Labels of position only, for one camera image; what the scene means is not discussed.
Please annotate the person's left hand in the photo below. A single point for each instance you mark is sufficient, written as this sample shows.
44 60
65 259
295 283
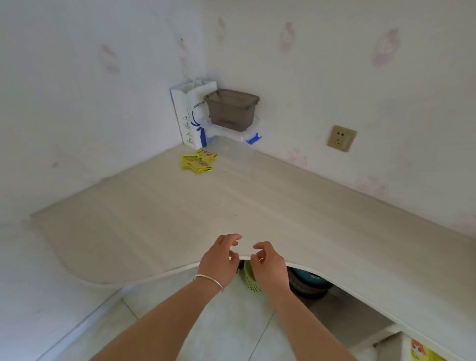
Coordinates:
215 264

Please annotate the person's right hand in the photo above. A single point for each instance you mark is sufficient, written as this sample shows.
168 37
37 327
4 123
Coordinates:
271 271

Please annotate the white drawer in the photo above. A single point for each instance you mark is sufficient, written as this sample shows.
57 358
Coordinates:
394 347

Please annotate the person's right forearm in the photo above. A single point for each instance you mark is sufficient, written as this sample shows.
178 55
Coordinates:
308 331

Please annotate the person's left forearm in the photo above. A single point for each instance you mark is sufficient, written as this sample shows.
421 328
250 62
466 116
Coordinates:
156 327

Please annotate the clear blue-latch storage box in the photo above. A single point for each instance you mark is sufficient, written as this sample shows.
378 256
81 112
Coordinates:
230 143

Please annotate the white blue-deer paper bag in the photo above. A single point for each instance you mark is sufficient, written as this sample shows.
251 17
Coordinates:
182 111

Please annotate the green plastic basket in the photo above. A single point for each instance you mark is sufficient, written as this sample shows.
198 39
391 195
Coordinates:
250 279

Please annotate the brown plastic bin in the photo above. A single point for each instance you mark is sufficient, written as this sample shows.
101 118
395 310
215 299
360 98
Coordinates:
308 286

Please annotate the brown translucent plastic box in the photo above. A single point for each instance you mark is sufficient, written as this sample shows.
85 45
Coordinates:
230 111

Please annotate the beige wall socket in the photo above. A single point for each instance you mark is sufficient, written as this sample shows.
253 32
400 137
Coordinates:
340 138

